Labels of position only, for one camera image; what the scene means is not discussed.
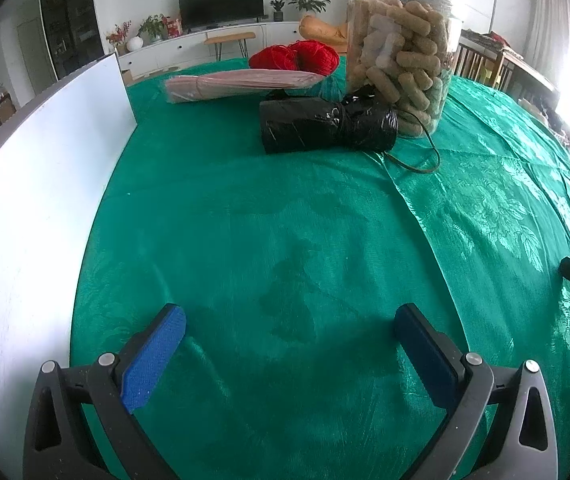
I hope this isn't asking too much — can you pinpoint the pink banded flat bundle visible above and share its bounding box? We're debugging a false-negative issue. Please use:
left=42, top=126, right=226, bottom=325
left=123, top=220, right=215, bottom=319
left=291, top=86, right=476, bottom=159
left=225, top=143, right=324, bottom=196
left=165, top=71, right=324, bottom=106

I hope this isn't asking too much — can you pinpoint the bushy green potted plant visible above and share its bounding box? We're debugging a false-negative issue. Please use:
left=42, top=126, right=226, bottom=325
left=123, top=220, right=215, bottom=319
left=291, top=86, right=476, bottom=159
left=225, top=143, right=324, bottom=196
left=137, top=14, right=168, bottom=43

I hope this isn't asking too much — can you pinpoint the white television cabinet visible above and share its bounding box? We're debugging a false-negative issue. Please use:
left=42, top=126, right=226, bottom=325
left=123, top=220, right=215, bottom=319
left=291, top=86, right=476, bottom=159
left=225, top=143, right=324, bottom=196
left=117, top=21, right=306, bottom=78

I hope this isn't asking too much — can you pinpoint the brown cord loop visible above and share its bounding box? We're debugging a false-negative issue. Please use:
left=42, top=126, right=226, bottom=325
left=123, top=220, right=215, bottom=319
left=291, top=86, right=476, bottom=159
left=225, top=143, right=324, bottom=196
left=384, top=110, right=442, bottom=175

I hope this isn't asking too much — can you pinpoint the dark glass display cabinet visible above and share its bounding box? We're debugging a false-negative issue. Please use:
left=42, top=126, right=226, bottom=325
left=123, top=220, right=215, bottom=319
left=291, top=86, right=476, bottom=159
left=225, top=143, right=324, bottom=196
left=39, top=0, right=106, bottom=81

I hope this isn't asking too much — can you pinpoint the red yarn skein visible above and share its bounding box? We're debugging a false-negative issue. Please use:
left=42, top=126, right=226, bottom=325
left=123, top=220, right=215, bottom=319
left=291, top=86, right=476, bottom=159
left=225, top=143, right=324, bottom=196
left=248, top=41, right=340, bottom=77

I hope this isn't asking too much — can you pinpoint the wooden slatted crib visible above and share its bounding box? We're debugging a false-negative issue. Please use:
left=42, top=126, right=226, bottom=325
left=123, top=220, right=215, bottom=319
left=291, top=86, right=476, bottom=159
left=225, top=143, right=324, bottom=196
left=452, top=30, right=561, bottom=106

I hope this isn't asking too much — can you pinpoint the green satin tablecloth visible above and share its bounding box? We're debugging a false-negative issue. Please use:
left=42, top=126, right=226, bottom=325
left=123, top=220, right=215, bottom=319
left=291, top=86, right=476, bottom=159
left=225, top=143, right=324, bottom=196
left=70, top=55, right=570, bottom=480

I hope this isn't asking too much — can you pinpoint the white cardboard box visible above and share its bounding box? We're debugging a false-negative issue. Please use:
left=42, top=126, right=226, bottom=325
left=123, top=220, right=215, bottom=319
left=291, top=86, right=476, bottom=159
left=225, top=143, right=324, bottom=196
left=0, top=52, right=138, bottom=461

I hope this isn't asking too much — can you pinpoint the red flower arrangement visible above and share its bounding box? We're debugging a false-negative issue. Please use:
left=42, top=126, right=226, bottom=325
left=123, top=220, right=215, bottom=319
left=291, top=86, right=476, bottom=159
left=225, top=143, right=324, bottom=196
left=106, top=21, right=133, bottom=56

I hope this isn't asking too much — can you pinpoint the large green potted plant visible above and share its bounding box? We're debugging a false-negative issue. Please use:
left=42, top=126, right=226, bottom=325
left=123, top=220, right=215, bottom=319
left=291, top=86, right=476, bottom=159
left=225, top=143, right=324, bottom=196
left=287, top=0, right=331, bottom=14

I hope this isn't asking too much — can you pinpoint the orange lounge chair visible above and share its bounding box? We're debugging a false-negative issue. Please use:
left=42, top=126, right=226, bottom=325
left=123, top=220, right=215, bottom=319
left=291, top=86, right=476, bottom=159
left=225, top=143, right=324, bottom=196
left=299, top=15, right=351, bottom=53

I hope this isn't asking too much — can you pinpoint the clear plastic snack jar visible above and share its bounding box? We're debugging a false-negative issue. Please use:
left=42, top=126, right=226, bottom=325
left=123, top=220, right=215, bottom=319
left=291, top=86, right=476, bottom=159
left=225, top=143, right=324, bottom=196
left=345, top=0, right=463, bottom=138

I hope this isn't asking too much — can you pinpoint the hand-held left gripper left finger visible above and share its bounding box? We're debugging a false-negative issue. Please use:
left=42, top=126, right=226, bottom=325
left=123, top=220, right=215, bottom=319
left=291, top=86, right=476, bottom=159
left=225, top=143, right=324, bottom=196
left=23, top=303, right=187, bottom=480

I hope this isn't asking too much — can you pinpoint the black plastic bag roll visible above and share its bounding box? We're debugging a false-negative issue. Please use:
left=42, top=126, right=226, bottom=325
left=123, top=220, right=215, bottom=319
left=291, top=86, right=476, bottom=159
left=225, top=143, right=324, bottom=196
left=258, top=87, right=399, bottom=154

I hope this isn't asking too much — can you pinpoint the white sheer curtain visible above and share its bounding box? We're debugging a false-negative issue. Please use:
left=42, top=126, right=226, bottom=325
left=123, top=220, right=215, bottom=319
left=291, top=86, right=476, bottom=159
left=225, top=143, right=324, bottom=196
left=530, top=0, right=570, bottom=91

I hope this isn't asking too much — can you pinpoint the black flat television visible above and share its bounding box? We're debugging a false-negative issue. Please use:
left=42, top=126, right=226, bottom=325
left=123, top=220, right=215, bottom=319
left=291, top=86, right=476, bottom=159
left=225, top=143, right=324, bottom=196
left=177, top=0, right=265, bottom=29

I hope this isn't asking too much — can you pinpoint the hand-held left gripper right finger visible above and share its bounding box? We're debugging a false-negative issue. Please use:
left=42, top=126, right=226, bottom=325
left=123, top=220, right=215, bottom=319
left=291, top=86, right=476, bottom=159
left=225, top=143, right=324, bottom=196
left=393, top=303, right=559, bottom=480

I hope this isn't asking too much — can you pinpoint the wooden hairpin leg bench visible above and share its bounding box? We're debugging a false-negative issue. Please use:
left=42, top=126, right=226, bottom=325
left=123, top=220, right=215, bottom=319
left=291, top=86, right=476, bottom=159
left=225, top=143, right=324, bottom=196
left=204, top=31, right=257, bottom=62

